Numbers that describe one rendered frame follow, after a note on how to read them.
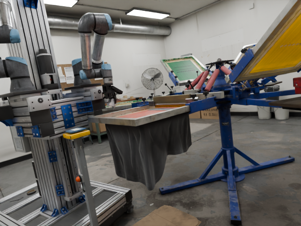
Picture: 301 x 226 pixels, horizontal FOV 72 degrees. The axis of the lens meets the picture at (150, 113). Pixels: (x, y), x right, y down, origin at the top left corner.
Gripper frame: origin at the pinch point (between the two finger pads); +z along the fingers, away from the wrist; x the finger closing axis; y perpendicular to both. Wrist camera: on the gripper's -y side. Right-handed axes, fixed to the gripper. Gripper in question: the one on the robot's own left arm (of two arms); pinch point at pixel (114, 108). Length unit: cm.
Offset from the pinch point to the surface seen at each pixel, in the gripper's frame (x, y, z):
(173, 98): 31.7, -37.3, -1.9
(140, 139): 47, 13, 18
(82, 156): 17, 39, 26
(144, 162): 46, 12, 34
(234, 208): 63, -65, 96
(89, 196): 17, 38, 53
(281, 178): 74, -148, 98
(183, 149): 48, -24, 35
